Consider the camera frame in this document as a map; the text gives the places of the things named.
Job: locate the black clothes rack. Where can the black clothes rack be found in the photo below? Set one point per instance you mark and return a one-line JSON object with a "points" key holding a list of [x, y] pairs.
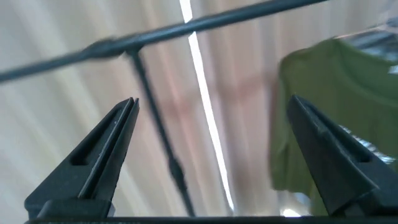
{"points": [[155, 34]]}

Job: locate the pink clothes hanger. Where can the pink clothes hanger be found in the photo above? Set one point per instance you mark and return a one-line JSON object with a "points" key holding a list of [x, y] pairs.
{"points": [[357, 33]]}

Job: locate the beige curtain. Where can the beige curtain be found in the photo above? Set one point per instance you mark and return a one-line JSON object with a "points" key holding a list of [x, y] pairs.
{"points": [[62, 109]]}

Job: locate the pale grey shorts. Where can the pale grey shorts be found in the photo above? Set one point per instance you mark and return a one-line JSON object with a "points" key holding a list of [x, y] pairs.
{"points": [[373, 43]]}

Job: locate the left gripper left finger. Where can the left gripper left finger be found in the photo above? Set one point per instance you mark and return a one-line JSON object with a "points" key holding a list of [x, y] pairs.
{"points": [[62, 199]]}

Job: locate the green long-sleeved shirt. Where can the green long-sleeved shirt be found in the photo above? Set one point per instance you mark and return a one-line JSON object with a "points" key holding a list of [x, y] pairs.
{"points": [[335, 81]]}

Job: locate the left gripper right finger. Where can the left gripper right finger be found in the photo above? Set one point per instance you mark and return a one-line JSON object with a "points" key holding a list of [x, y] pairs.
{"points": [[323, 155]]}

